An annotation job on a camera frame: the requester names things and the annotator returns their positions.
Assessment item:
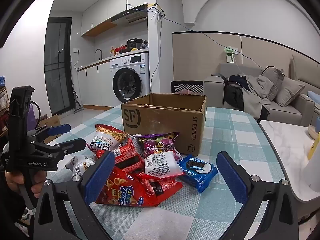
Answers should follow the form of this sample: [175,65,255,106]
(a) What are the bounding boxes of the dark clothes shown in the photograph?
[224,74,250,110]

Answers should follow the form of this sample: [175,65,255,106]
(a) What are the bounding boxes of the black cable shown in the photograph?
[30,101,42,120]

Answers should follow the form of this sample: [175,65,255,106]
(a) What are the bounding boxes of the purple plastic bag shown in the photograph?
[27,104,38,132]

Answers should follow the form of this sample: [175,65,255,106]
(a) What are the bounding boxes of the small grey cushion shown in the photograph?
[275,77,306,107]

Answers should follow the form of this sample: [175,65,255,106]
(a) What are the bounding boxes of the dark glass door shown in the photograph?
[44,17,73,115]

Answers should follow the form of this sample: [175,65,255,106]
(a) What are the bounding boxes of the blue cookie packet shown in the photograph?
[177,155,218,194]

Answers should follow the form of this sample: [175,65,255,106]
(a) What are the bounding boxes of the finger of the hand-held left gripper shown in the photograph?
[54,137,87,156]
[34,124,72,143]

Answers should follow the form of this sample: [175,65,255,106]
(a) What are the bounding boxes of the grey jacket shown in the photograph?
[246,75,273,120]

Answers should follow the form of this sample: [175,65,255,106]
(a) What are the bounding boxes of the white wall cabinets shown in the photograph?
[80,0,148,37]

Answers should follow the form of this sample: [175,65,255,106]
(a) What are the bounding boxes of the red black snack packet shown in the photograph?
[110,137,145,173]
[136,171,184,202]

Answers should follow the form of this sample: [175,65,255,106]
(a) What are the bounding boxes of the person's left hand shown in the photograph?
[4,170,47,201]

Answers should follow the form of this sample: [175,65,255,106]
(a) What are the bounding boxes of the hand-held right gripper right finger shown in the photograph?
[216,151,299,240]

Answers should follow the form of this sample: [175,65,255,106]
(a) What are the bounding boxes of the black white patterned basket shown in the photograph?
[171,80,204,94]

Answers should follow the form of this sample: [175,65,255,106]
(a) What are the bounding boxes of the black rice cooker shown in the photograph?
[126,39,143,52]

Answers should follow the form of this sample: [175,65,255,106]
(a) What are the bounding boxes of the grey sofa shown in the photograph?
[203,55,320,128]

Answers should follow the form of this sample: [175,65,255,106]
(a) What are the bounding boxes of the red white noodle snack packet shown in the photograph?
[86,124,130,155]

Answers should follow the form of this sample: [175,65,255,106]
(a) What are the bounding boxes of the white marble side table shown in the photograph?
[259,120,320,203]

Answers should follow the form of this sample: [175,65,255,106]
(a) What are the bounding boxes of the brown cardboard box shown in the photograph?
[121,93,207,156]

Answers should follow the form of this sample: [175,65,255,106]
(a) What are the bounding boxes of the green white wall device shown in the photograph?
[224,45,238,63]

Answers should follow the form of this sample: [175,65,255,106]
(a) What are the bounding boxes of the yellow plastic bag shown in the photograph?
[309,132,320,160]

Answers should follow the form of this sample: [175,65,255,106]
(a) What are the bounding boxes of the small cracker packet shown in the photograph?
[65,154,98,179]

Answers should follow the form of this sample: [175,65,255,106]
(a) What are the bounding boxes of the small cardboard box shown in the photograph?
[39,115,62,143]

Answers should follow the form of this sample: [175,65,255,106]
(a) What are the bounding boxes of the white washing machine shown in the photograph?
[109,53,151,106]

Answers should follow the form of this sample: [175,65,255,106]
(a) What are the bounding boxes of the red cone snack bag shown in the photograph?
[95,166,160,208]

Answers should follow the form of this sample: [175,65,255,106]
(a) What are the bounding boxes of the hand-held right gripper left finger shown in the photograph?
[32,151,116,240]

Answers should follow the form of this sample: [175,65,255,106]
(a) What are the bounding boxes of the stick vacuum cleaner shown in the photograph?
[71,82,84,113]

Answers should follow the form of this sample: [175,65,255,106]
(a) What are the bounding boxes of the large grey cushion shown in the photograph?
[261,66,285,102]

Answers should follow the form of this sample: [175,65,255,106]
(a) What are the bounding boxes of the green plaid tablecloth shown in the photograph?
[47,105,288,240]

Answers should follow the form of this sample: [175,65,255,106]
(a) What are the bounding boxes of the purple snack packet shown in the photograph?
[135,132,180,160]

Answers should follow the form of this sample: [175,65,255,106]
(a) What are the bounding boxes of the white router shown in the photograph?
[150,3,165,17]

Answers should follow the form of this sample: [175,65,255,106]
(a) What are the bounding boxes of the white base cabinets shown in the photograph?
[77,64,113,108]

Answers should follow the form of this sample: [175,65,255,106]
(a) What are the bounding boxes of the range hood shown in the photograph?
[110,4,148,25]

